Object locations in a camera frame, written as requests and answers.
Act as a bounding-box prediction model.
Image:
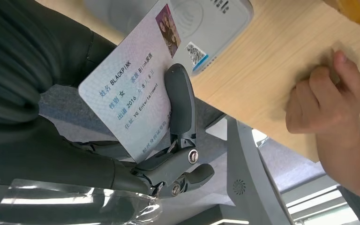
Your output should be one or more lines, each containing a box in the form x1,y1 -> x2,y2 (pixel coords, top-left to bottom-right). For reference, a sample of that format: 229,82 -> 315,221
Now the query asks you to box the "white card reader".
83,0 -> 255,77

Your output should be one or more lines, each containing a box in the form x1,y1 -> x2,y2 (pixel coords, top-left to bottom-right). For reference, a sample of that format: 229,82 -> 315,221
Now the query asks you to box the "dark grey floor rug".
38,84 -> 325,193

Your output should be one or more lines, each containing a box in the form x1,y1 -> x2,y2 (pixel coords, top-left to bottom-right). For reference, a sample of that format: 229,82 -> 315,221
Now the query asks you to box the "grey kiosk stand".
225,116 -> 295,225

